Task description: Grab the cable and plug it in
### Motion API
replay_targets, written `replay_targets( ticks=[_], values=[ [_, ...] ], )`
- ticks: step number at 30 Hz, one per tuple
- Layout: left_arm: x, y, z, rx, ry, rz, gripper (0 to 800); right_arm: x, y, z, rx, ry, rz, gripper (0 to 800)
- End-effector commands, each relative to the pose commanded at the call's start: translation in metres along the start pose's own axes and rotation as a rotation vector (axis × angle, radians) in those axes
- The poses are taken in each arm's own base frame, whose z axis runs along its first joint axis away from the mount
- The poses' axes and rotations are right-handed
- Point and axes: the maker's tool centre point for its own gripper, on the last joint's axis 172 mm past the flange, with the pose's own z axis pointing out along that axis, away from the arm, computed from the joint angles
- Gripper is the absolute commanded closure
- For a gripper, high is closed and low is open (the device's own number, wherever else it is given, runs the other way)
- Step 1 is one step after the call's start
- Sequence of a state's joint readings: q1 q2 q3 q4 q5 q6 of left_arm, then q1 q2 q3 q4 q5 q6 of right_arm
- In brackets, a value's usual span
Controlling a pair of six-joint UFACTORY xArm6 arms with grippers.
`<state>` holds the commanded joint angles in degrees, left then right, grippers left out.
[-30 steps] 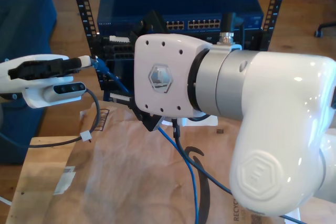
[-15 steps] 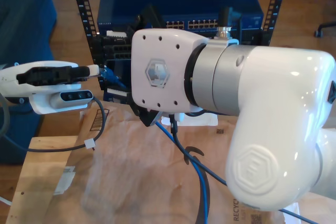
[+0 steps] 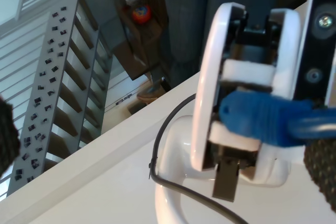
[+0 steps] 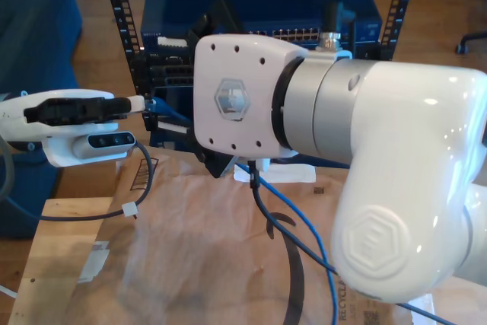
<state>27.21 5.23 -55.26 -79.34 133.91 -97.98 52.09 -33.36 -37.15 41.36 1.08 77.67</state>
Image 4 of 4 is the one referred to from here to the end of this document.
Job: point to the black rack server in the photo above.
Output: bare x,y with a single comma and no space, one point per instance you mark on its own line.
167,72

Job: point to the black rack shelf tray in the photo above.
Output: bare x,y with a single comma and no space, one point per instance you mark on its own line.
171,91

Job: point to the blue sofa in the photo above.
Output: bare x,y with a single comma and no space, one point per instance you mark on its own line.
34,36

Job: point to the brown paper mailer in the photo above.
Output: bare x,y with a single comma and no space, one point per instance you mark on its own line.
171,264

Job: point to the black office chair base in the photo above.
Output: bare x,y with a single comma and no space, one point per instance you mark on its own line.
462,48

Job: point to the black rack frame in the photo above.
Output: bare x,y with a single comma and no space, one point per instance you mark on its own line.
116,5

